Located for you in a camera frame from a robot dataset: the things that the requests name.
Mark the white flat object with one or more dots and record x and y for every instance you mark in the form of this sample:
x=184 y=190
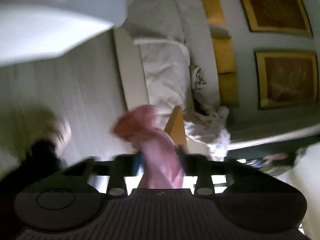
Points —
x=50 y=22

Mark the crumpled grey cloth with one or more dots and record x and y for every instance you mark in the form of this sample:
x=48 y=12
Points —
x=198 y=78

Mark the gold framed wall picture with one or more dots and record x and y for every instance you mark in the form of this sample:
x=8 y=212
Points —
x=273 y=8
x=287 y=80

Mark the floral printed blanket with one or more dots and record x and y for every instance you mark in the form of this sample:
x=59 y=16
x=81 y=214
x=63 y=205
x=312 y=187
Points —
x=207 y=132

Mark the grey covered sofa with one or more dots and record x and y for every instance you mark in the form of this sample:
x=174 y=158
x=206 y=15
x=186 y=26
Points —
x=162 y=17

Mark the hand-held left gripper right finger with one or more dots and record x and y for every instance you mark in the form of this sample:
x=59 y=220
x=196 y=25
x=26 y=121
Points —
x=182 y=158

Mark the dark blurred object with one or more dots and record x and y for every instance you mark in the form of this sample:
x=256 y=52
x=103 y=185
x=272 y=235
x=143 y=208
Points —
x=43 y=155

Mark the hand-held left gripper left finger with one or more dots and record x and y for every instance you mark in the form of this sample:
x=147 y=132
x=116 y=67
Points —
x=138 y=166

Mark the pink ribbed garment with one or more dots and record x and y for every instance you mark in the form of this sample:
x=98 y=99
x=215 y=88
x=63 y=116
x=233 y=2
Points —
x=160 y=160

